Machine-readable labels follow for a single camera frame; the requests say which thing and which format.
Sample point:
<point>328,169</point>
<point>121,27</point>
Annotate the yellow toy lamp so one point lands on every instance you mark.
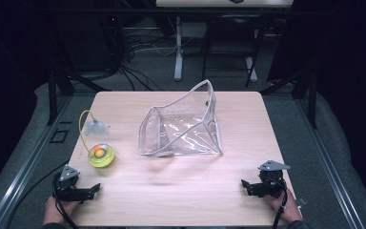
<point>101,156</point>

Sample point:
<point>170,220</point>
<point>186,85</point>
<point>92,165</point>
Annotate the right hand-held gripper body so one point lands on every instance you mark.
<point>271,178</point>

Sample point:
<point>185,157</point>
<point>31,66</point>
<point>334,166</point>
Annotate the clear plastic zipper bag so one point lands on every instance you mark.
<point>184,133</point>

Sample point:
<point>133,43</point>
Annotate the aluminium floor rail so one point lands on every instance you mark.
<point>330,165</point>
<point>22,171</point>

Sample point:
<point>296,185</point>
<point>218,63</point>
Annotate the black metal stand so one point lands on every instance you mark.
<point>52,95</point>
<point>312,98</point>

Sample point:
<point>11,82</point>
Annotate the black chair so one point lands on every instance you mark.
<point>232,31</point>

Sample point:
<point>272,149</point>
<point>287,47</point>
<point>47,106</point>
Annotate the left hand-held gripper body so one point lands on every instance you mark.
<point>68,173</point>

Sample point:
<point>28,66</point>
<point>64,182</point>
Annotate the black rectangular floor frame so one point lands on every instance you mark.
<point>59,136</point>

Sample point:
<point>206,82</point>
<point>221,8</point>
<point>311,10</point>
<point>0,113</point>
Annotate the white desk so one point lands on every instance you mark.
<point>222,3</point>

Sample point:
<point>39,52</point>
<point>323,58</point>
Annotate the person's left hand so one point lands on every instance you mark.
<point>54,212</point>

